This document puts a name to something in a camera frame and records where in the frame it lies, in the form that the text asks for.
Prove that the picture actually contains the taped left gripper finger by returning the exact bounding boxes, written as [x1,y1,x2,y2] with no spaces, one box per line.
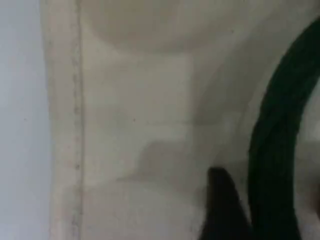
[309,186,320,221]

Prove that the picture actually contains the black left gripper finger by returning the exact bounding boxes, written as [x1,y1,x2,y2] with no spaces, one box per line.
[199,166,253,240]

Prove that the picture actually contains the white canvas bag green handles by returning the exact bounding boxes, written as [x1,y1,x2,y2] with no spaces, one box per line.
[41,0,320,240]

